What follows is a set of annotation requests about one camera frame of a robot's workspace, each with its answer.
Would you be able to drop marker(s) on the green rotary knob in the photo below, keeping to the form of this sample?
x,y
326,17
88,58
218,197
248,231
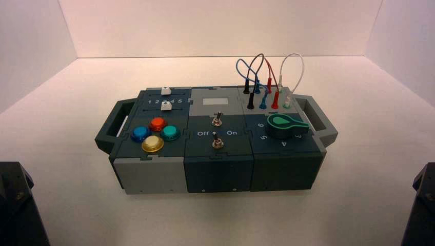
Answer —
x,y
283,126

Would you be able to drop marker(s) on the grey display screen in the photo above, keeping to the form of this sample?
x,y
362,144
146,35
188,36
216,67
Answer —
x,y
215,101

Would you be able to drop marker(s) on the teal round push button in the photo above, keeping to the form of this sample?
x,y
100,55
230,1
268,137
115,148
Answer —
x,y
170,132

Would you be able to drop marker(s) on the dark green grey task box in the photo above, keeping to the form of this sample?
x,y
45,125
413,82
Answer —
x,y
217,173

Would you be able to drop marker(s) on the white slider cap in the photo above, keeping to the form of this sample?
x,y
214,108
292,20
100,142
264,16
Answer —
x,y
165,90
165,106

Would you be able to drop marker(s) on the orange round push button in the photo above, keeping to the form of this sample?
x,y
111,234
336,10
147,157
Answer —
x,y
158,123

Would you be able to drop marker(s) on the yellow round push button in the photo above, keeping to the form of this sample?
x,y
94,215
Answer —
x,y
152,143

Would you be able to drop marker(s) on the blue round push button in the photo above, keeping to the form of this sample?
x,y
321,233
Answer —
x,y
140,133

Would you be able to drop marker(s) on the metal toggle switch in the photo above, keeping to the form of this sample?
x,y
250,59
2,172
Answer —
x,y
217,119
217,142

